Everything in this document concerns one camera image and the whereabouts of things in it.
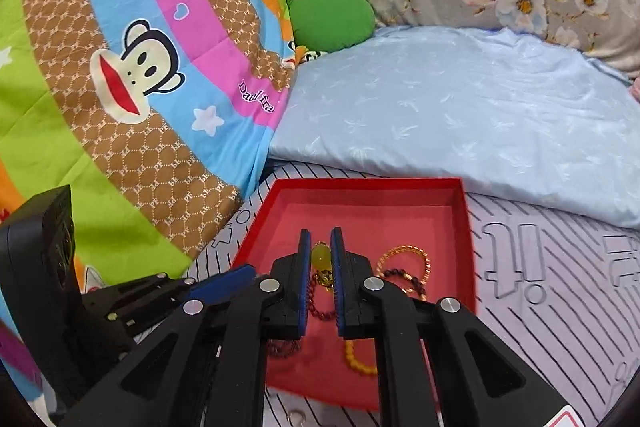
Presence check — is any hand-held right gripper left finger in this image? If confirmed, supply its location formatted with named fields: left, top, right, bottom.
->
left=60, top=229, right=310, bottom=427

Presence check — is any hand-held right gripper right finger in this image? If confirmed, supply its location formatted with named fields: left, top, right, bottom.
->
left=330, top=227, right=572, bottom=427

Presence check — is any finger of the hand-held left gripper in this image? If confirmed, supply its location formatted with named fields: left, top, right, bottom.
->
left=82, top=273, right=191, bottom=344
left=187, top=263, right=261, bottom=306

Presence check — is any large yellow bead bracelet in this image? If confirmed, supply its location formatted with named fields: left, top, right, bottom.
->
left=310, top=244, right=335, bottom=293

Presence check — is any dark red bead bracelet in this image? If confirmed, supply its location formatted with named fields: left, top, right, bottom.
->
left=306, top=274, right=341, bottom=322

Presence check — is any dark brown bead bracelet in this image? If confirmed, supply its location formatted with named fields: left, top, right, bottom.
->
left=382, top=268, right=428, bottom=303

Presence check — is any purple crystal bracelet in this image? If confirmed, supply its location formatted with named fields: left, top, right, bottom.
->
left=266, top=339, right=301, bottom=359

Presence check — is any gold braided cuff bracelet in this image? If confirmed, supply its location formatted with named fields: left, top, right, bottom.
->
left=375, top=245, right=432, bottom=288

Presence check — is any small yellow bead bracelet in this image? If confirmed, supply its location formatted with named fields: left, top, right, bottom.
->
left=342, top=338, right=379, bottom=376

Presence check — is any red cardboard box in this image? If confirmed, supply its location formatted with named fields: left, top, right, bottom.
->
left=230, top=177, right=477, bottom=414

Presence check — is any light blue blanket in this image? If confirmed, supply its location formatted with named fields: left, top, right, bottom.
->
left=267, top=24, right=640, bottom=230

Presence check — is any cartoon monkey printed blanket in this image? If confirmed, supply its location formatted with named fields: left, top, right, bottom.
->
left=0, top=0, right=301, bottom=408

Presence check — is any green pillow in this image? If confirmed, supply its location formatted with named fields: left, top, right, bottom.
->
left=288, top=0, right=376, bottom=54

